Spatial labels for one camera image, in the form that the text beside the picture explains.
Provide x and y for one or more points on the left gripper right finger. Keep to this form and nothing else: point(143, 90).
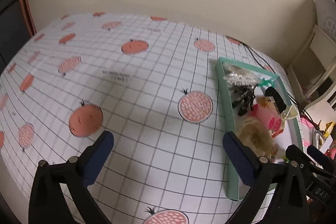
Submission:
point(288, 204)

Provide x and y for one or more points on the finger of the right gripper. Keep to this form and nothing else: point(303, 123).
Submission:
point(327, 163)
point(293, 153)

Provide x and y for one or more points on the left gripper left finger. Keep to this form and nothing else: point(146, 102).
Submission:
point(47, 203)

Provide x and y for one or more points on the pink comb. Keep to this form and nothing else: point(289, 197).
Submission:
point(269, 119)

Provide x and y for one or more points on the cream lace scrunchie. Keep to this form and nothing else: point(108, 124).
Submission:
point(254, 135)

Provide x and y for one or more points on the black toy car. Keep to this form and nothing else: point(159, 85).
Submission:
point(280, 104)

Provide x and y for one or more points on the black gold action figure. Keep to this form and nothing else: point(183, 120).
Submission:
point(245, 97)

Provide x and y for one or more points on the green plastic figure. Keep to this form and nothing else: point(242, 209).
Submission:
point(266, 82)

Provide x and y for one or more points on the cotton swab bag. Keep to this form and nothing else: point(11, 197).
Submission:
point(238, 76)

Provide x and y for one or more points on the cream hair claw clip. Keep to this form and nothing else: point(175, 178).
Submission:
point(290, 113)

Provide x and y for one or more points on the pink white crochet cloth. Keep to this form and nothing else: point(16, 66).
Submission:
point(307, 131)

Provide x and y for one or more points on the white tray with green rim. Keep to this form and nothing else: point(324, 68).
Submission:
point(235, 189)

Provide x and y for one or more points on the cream shelf unit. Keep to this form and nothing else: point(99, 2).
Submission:
point(312, 71)

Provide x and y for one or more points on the white commemorative book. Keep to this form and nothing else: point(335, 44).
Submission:
point(326, 17)

